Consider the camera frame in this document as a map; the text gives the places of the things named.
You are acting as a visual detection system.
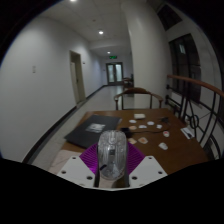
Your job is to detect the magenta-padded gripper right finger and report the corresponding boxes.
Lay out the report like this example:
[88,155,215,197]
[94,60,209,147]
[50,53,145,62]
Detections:
[125,142,168,189]

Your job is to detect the transparent computer mouse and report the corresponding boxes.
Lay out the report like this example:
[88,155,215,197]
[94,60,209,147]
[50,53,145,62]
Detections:
[96,129,130,181]

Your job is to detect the white rectangular card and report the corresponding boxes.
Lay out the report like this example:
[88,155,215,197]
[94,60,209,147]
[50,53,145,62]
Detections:
[133,113,147,121]

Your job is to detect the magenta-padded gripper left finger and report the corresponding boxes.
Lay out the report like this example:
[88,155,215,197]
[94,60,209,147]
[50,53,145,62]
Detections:
[56,143,101,189]

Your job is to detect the black railing with wooden handrail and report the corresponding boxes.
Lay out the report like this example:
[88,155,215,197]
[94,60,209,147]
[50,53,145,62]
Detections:
[165,74,224,162]

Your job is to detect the glass double door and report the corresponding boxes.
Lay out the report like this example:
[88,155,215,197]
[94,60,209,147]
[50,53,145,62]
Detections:
[105,61,125,86]

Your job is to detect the small black box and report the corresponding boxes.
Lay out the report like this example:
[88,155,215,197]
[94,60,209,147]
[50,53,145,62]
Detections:
[119,126,133,136]

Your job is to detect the dark grey mouse pad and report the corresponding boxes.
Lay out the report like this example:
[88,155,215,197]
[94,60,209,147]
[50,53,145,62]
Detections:
[64,114,123,150]

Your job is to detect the white printed paper card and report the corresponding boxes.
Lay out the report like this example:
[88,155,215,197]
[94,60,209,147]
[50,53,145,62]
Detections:
[180,126,195,140]

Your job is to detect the white side door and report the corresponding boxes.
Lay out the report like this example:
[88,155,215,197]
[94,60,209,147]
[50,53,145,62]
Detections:
[68,50,87,105]

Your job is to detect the white square with orange centre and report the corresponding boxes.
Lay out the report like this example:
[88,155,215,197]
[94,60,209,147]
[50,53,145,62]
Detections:
[137,136,149,145]

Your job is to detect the wooden armchair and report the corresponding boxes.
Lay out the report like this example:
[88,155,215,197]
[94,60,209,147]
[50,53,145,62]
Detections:
[113,86,165,111]

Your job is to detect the dark framed window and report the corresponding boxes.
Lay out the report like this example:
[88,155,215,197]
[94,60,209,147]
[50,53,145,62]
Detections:
[167,32,203,103]

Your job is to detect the small white oval piece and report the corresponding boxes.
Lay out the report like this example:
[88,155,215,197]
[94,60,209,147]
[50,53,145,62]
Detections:
[157,141,169,151]

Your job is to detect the ceiling lights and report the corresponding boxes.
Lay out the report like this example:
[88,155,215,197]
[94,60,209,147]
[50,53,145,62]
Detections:
[68,0,113,56]

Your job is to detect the dark wooden chair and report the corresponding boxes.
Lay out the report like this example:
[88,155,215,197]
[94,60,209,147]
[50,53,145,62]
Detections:
[121,76,135,90]

